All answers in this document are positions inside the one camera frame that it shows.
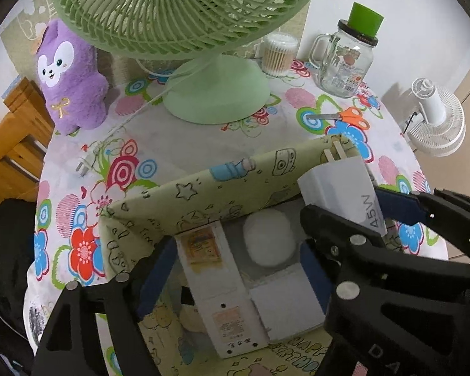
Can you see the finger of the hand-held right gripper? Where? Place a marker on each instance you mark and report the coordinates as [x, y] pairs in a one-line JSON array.
[[399, 207], [337, 231]]

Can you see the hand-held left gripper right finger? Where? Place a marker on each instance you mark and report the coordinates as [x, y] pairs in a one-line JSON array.
[[311, 270]]

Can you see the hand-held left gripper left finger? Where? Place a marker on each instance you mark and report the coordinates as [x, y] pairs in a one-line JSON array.
[[156, 278]]

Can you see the white charger grey print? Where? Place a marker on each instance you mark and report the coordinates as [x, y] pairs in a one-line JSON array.
[[337, 188]]

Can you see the round white case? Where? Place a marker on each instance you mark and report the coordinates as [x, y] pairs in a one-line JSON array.
[[268, 239]]

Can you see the round cream compact case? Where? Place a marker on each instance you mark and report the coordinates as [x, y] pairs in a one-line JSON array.
[[192, 319]]

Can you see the long white labelled box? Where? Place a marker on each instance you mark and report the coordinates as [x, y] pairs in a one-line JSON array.
[[219, 282]]

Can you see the patterned fabric storage box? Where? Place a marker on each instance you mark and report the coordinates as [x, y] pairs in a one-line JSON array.
[[219, 188]]

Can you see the plain white charger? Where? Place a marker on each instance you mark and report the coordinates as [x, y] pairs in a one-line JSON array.
[[286, 305]]

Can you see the white clip fan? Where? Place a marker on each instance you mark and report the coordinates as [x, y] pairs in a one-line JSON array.
[[438, 121]]

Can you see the white power plug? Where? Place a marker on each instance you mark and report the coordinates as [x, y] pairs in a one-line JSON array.
[[84, 164]]

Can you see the glass jar mug green lid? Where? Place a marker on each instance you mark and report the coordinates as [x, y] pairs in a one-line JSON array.
[[342, 66]]

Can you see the black clothing pile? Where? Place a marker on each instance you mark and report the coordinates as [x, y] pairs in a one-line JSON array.
[[4, 250]]

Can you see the green table fan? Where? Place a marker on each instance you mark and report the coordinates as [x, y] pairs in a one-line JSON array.
[[219, 94]]

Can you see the cotton swab container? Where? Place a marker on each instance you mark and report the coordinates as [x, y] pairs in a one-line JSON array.
[[278, 55]]

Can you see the purple plush toy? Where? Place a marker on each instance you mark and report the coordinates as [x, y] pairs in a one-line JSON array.
[[74, 86]]

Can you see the wooden furniture frame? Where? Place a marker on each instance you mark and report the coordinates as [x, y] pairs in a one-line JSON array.
[[11, 152]]

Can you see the beige cartoon wall mat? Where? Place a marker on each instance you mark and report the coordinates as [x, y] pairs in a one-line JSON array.
[[23, 19]]

